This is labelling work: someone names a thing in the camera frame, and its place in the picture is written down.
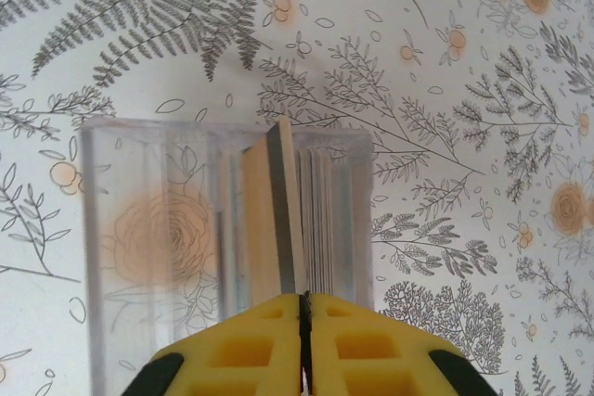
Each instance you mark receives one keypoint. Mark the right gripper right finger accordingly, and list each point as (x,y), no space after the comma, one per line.
(371,349)

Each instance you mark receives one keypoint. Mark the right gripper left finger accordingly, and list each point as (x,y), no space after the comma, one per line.
(241,349)

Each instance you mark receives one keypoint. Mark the beige card with dark stripe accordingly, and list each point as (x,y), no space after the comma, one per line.
(260,229)

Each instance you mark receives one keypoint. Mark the white-edged card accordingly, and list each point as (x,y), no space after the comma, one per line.
(310,220)

